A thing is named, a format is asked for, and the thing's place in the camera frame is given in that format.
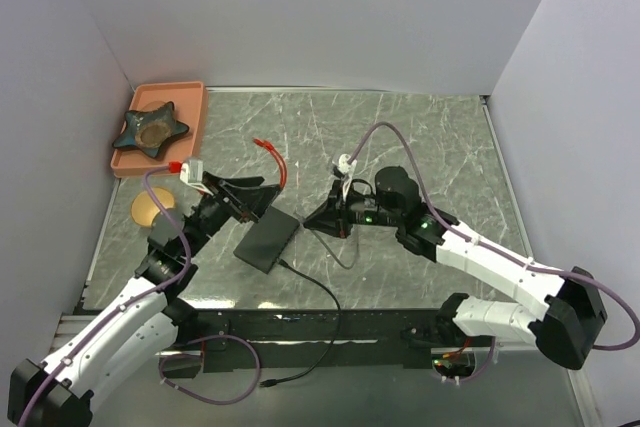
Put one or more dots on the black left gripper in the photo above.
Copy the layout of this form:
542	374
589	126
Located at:
240	203

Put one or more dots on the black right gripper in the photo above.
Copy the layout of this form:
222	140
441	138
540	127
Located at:
333	216

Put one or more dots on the black network switch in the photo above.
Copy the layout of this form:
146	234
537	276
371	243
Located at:
265	241

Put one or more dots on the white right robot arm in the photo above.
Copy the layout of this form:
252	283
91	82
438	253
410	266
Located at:
562	317

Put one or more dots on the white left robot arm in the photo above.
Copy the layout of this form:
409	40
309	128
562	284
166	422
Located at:
146	317

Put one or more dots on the small wooden bowl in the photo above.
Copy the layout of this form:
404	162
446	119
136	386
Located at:
143	210

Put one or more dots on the pink plastic tray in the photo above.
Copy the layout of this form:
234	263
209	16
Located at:
191	105

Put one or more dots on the dark star-shaped dish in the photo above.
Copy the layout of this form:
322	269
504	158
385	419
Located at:
150	131

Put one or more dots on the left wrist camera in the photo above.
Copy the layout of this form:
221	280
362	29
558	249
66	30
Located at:
191	173

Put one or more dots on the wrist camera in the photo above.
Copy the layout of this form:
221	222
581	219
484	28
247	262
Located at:
191	173
344	167

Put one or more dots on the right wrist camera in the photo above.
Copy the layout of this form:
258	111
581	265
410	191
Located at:
344	167

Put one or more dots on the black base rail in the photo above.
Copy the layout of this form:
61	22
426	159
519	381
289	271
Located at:
232	339

